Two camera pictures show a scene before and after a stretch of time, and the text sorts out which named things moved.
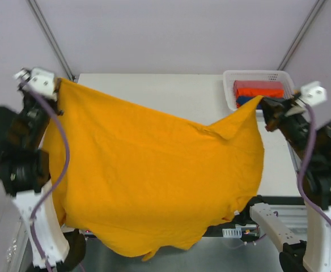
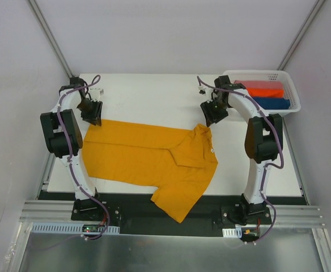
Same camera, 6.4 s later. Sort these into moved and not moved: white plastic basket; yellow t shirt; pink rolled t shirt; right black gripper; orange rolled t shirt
Moved: yellow t shirt; right black gripper
Not moved: pink rolled t shirt; orange rolled t shirt; white plastic basket
